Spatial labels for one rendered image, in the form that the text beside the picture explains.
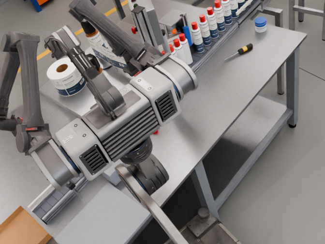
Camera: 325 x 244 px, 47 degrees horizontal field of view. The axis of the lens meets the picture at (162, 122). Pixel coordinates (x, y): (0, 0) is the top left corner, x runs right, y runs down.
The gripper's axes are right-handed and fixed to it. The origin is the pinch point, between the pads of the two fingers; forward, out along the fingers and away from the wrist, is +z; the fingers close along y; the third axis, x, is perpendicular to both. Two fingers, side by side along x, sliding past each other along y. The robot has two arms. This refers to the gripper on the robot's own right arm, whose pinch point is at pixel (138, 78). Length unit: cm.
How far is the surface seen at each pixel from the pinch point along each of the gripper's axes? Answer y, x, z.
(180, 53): -27.5, 8.2, -0.1
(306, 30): -191, -1, 99
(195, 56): -40.2, 5.8, 12.8
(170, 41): -30.1, -0.9, -3.7
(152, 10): -5, 24, -45
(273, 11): -108, 18, 21
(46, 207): 80, 9, 14
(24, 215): 90, -2, 19
